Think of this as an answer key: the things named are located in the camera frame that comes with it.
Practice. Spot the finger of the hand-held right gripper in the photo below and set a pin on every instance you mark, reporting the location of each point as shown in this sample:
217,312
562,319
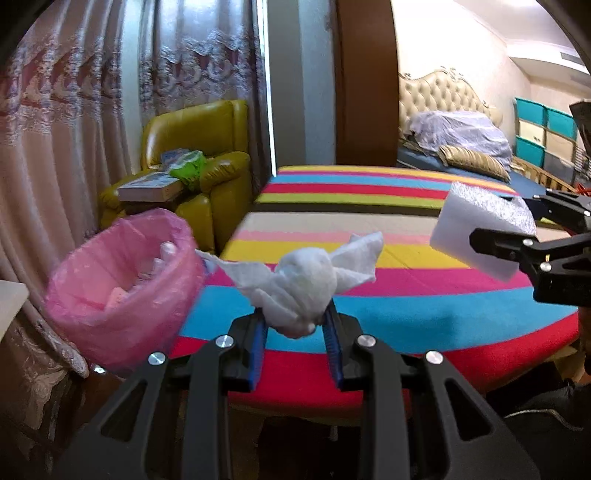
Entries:
565,212
558,272

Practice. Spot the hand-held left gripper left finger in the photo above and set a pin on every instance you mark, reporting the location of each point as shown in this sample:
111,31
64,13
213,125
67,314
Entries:
257,355

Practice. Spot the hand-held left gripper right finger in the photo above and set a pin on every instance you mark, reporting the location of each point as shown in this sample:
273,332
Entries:
333,350

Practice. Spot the white paper ball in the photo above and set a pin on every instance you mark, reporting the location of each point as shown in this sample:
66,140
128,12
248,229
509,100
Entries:
304,277

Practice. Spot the white foam block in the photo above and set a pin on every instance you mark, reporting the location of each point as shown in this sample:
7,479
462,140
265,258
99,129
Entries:
480,207

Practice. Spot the pink lined trash bin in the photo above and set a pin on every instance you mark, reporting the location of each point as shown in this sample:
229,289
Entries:
115,327

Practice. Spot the person's right forearm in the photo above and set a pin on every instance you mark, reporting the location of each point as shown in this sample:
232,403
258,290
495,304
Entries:
584,346

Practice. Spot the clear grey storage box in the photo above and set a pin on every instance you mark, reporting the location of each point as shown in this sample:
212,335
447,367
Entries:
558,165

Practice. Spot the black white checkered bag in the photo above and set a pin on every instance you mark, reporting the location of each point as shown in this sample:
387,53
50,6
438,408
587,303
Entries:
582,166

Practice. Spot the beige storage box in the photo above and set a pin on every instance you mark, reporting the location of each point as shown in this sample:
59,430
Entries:
532,131
559,144

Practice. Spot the teal storage box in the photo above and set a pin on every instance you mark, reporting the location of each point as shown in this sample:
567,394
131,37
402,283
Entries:
531,110
561,121
530,150

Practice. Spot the gold striped pillow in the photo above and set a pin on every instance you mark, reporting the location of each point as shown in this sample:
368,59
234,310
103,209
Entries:
475,161

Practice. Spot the pale blue striped duvet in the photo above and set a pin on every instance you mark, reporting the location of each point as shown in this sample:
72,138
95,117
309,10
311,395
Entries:
461,134

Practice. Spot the ceiling air vent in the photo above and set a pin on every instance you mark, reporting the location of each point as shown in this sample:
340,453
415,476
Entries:
575,61

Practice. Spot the person's dark clothing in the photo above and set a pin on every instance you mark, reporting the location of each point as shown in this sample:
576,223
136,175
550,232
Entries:
554,429

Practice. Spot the blue bed mattress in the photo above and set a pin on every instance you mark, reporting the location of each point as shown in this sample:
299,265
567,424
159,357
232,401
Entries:
415,157

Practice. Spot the beige tufted headboard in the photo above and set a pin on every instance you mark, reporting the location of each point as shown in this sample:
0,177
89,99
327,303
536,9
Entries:
443,92

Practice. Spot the green plastic bag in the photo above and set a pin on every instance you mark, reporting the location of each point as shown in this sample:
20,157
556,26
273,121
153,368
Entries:
188,168

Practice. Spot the flat printed cardboard box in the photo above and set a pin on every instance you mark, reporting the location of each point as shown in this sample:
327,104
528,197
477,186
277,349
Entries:
147,184

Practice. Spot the blue booklet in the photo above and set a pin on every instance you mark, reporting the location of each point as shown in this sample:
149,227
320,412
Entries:
171,157

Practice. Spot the brown wooden door panel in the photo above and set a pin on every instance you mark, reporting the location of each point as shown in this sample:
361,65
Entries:
367,83

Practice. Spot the yellow leather armchair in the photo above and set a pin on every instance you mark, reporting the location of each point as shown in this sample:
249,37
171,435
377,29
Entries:
194,124

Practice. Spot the pink lace curtain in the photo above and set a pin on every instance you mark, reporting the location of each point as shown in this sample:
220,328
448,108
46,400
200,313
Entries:
60,138
207,69

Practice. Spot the wooden crib rail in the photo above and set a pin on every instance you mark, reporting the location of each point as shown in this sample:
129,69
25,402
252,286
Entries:
540,175

